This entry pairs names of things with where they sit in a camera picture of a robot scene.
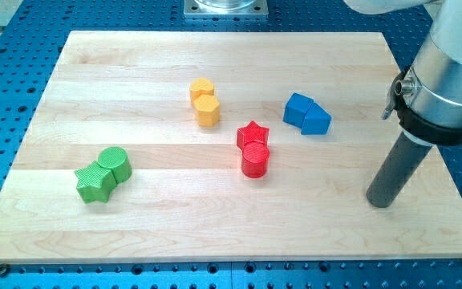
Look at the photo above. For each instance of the green star block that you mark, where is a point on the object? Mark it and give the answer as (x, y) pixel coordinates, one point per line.
(95, 183)

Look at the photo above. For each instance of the red star block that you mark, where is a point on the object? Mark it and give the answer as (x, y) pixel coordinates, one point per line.
(252, 132)

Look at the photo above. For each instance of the wooden board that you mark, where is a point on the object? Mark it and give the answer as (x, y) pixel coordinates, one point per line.
(187, 199)

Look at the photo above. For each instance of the yellow hexagon block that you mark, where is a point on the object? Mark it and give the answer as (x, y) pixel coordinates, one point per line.
(207, 108)

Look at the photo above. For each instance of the green cylinder block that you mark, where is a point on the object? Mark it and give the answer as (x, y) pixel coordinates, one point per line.
(116, 159)

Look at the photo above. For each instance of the red cylinder block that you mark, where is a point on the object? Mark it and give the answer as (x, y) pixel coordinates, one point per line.
(255, 157)

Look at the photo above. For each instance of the blue cube block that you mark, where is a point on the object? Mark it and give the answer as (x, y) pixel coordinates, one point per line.
(296, 109)

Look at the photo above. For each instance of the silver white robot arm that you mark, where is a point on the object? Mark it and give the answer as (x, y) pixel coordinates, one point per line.
(428, 96)

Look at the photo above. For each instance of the blue pentagon block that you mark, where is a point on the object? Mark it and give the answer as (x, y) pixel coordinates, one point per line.
(316, 121)

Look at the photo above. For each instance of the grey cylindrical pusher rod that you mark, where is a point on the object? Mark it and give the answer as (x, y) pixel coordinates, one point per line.
(404, 158)

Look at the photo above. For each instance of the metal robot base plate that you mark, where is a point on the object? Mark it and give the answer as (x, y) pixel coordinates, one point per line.
(214, 8)

